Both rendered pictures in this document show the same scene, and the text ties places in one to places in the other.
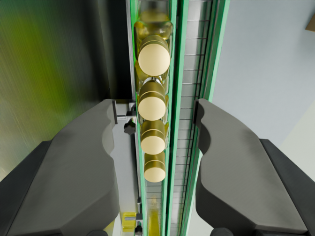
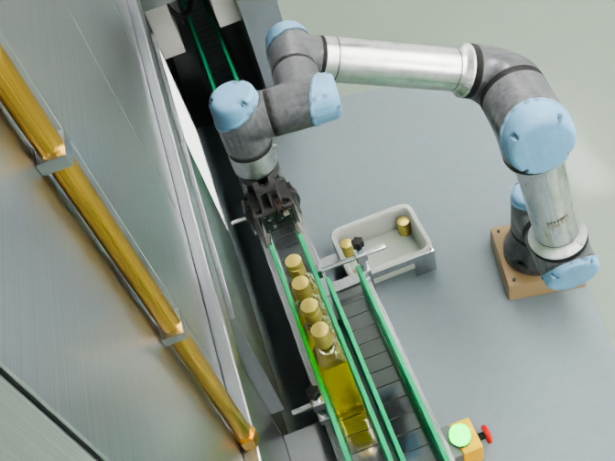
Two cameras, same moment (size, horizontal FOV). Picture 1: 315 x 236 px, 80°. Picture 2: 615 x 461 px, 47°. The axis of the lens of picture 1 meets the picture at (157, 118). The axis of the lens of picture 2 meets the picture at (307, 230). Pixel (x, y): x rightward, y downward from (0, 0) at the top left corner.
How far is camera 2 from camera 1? 1.30 m
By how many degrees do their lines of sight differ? 73
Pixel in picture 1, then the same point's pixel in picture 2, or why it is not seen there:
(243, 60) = (462, 356)
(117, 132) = not seen: outside the picture
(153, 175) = (318, 329)
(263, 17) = (450, 310)
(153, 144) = (308, 304)
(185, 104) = (390, 394)
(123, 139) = not seen: outside the picture
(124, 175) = not seen: outside the picture
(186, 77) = (375, 363)
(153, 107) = (300, 281)
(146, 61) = (288, 262)
